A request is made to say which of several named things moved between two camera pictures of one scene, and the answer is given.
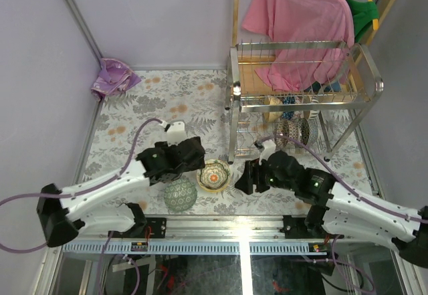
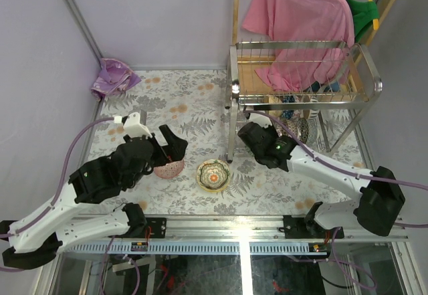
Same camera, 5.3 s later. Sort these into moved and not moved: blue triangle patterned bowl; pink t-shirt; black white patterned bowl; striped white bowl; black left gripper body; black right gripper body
Moved: black right gripper body; black left gripper body
Not moved: striped white bowl; blue triangle patterned bowl; black white patterned bowl; pink t-shirt
